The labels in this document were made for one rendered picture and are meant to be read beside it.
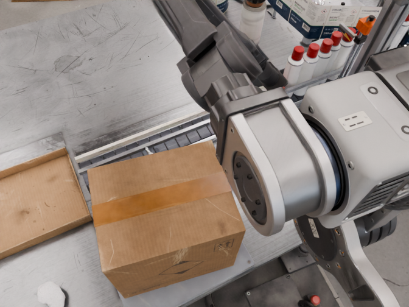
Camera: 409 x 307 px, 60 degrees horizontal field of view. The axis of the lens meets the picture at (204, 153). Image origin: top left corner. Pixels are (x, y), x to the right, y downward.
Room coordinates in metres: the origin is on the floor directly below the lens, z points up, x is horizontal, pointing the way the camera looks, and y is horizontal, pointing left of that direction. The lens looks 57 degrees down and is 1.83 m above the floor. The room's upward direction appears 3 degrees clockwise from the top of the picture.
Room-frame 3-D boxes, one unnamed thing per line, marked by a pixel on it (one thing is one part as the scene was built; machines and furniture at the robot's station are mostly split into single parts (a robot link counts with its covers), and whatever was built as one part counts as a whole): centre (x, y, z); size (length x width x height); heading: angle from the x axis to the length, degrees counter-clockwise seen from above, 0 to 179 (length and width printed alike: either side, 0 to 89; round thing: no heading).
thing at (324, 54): (0.91, -0.37, 0.98); 0.05 x 0.05 x 0.20
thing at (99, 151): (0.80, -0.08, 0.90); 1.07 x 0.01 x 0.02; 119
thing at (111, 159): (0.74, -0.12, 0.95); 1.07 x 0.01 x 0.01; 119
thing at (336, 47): (0.95, -0.41, 0.98); 0.05 x 0.05 x 0.20
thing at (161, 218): (0.33, 0.09, 0.99); 0.30 x 0.24 x 0.27; 109
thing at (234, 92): (0.31, -0.04, 1.45); 0.09 x 0.08 x 0.12; 114
